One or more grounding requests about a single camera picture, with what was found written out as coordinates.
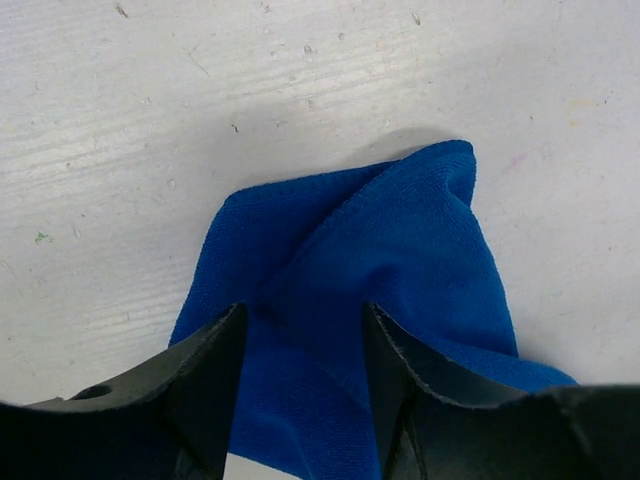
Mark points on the blue towel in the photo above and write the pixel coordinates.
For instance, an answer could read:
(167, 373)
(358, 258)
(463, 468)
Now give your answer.
(305, 255)

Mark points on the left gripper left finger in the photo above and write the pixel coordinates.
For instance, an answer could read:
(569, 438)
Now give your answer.
(167, 418)

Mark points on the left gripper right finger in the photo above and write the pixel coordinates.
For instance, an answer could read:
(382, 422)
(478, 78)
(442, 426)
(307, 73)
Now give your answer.
(435, 419)

